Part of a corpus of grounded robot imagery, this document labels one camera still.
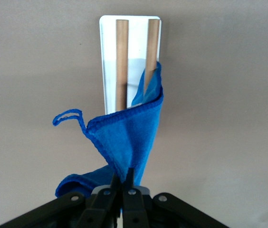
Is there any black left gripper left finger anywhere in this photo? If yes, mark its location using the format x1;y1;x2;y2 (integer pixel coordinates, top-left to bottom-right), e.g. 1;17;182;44
0;172;123;228

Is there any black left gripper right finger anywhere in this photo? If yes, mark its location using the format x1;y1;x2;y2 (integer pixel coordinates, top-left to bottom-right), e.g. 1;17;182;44
123;167;230;228

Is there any blue microfibre towel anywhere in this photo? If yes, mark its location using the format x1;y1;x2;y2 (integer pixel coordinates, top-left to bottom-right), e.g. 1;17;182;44
52;61;164;199

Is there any white rack with wooden bars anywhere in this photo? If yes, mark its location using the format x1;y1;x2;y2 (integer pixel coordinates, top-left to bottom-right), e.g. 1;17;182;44
98;15;163;113

